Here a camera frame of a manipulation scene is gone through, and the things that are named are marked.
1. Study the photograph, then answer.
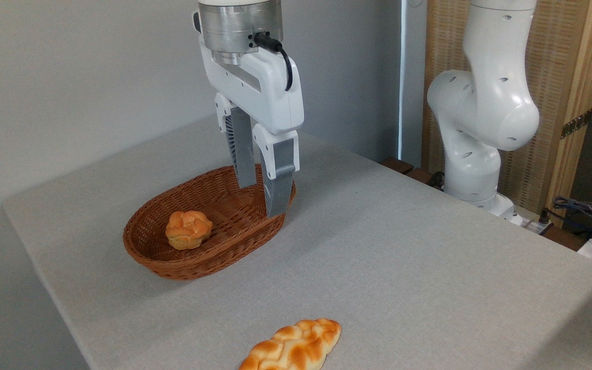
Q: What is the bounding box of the long braided bread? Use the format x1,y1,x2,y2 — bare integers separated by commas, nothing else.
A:
238,318,342,370

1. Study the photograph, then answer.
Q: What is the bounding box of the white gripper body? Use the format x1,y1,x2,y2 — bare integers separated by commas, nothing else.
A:
198,36,306,136

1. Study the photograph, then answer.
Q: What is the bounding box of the round orange bread bun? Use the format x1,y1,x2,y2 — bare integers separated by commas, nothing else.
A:
165,210,214,251

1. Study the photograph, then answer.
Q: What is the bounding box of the brown wicker basket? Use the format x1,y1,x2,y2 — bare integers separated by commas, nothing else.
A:
123,163,297,281

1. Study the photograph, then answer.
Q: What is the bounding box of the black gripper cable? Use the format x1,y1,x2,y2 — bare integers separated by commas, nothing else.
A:
253,32,294,93

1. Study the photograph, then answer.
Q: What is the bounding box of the wooden woven folding screen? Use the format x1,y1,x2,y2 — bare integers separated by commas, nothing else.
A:
422,0,592,228

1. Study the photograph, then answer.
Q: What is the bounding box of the brass screen hinge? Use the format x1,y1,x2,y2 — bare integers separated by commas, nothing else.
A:
561,109,592,140

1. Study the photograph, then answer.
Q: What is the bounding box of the silver cylindrical wrist flange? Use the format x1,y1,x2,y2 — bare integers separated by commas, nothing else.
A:
196,0,284,66

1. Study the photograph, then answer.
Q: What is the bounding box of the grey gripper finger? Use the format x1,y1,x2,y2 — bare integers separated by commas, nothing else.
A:
214,92,257,189
252,123,301,219

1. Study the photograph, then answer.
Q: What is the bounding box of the dark cable bundle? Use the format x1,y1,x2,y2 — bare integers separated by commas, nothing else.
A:
547,196,592,233

